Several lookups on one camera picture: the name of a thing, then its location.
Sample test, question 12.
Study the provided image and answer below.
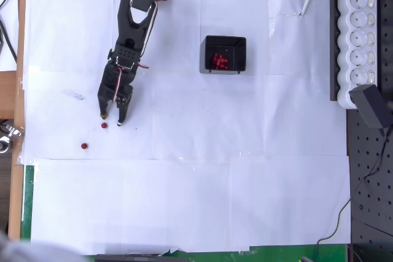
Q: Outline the black plastic bin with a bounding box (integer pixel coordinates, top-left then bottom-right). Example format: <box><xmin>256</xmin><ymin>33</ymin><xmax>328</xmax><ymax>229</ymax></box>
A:
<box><xmin>199</xmin><ymin>35</ymin><xmax>247</xmax><ymax>75</ymax></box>

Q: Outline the metal clamp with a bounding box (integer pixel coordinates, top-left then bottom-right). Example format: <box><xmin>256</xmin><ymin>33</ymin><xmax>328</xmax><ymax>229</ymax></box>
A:
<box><xmin>0</xmin><ymin>123</ymin><xmax>24</xmax><ymax>153</ymax></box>

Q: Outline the brown wooden board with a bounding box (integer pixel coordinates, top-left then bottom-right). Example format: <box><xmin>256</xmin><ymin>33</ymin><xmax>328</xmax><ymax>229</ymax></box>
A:
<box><xmin>7</xmin><ymin>0</ymin><xmax>28</xmax><ymax>241</ymax></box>

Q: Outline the green cutting mat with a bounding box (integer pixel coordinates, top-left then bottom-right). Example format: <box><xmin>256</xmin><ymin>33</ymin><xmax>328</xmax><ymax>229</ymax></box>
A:
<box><xmin>20</xmin><ymin>164</ymin><xmax>351</xmax><ymax>262</ymax></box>

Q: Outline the white paper table cover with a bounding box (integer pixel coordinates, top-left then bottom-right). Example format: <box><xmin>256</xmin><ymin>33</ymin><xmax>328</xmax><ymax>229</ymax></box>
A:
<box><xmin>20</xmin><ymin>0</ymin><xmax>352</xmax><ymax>256</ymax></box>

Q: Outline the dark ribbed panel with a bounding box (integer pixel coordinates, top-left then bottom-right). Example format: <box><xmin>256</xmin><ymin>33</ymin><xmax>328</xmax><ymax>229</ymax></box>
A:
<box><xmin>0</xmin><ymin>151</ymin><xmax>15</xmax><ymax>232</ymax></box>

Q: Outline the flat black device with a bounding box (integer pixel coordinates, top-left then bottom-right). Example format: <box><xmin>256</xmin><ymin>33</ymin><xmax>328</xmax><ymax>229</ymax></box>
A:
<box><xmin>94</xmin><ymin>253</ymin><xmax>187</xmax><ymax>262</ymax></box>

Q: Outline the blurry grey object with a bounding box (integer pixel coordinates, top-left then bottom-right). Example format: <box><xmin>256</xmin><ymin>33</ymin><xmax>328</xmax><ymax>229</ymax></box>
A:
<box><xmin>0</xmin><ymin>230</ymin><xmax>82</xmax><ymax>262</ymax></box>

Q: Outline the white power strip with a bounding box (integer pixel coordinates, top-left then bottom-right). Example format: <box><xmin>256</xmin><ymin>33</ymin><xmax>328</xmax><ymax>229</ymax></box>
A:
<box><xmin>337</xmin><ymin>0</ymin><xmax>378</xmax><ymax>110</ymax></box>

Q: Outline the black power adapter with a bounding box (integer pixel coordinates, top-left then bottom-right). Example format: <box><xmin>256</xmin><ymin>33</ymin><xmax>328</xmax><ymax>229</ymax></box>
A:
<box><xmin>349</xmin><ymin>83</ymin><xmax>389</xmax><ymax>130</ymax></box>

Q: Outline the black perforated pegboard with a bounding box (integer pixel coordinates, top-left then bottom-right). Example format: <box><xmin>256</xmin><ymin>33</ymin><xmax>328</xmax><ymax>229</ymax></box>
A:
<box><xmin>346</xmin><ymin>0</ymin><xmax>393</xmax><ymax>262</ymax></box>

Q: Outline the thick black cable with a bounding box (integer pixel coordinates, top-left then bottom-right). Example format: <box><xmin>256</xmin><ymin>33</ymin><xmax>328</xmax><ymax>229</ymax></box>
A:
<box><xmin>0</xmin><ymin>18</ymin><xmax>18</xmax><ymax>64</ymax></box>

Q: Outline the thin black adapter cable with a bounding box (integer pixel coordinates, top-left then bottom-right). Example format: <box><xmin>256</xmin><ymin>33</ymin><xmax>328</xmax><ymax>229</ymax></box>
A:
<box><xmin>315</xmin><ymin>126</ymin><xmax>393</xmax><ymax>262</ymax></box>

